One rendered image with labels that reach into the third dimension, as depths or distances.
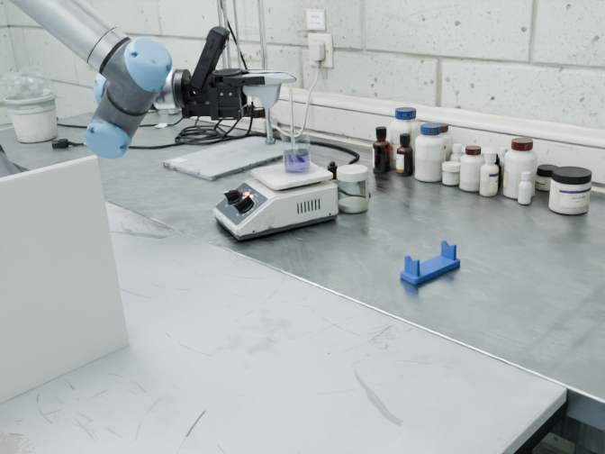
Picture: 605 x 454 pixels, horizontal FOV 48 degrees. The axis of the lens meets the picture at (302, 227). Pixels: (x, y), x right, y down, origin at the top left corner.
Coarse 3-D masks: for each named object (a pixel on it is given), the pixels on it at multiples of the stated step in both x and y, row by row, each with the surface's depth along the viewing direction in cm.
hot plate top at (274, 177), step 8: (256, 168) 126; (264, 168) 126; (272, 168) 126; (280, 168) 126; (312, 168) 124; (320, 168) 124; (256, 176) 123; (264, 176) 122; (272, 176) 122; (280, 176) 121; (288, 176) 121; (296, 176) 121; (304, 176) 121; (312, 176) 120; (320, 176) 120; (328, 176) 120; (272, 184) 117; (280, 184) 117; (288, 184) 117; (296, 184) 118; (304, 184) 119
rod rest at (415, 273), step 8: (448, 248) 103; (408, 256) 99; (440, 256) 104; (448, 256) 103; (408, 264) 99; (416, 264) 98; (424, 264) 102; (432, 264) 102; (440, 264) 102; (448, 264) 102; (456, 264) 103; (400, 272) 100; (408, 272) 99; (416, 272) 98; (424, 272) 99; (432, 272) 99; (440, 272) 101; (408, 280) 99; (416, 280) 98; (424, 280) 99
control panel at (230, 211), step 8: (248, 192) 122; (256, 192) 121; (224, 200) 125; (256, 200) 119; (264, 200) 117; (224, 208) 123; (232, 208) 121; (256, 208) 116; (232, 216) 119; (240, 216) 117
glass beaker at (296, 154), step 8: (296, 128) 123; (304, 128) 122; (288, 136) 123; (296, 136) 123; (304, 136) 119; (288, 144) 119; (296, 144) 119; (304, 144) 120; (288, 152) 120; (296, 152) 119; (304, 152) 120; (288, 160) 121; (296, 160) 120; (304, 160) 121; (288, 168) 121; (296, 168) 121; (304, 168) 121
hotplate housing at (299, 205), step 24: (264, 192) 120; (288, 192) 118; (312, 192) 119; (336, 192) 122; (216, 216) 124; (264, 216) 117; (288, 216) 119; (312, 216) 121; (336, 216) 124; (240, 240) 116
